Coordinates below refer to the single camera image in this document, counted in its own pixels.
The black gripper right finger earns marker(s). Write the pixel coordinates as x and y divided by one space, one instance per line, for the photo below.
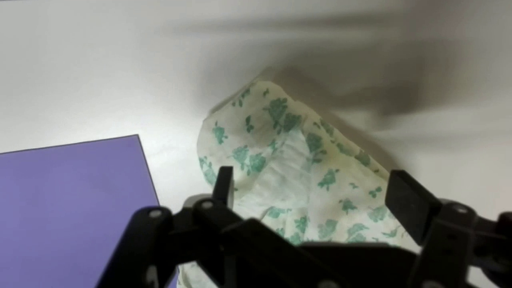
452 238

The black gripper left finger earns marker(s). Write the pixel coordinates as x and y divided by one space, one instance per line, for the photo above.
232 252

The green floral white cloth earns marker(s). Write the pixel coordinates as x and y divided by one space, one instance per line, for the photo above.
294 172

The purple paper sheet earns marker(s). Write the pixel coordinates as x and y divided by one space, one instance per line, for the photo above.
62 211

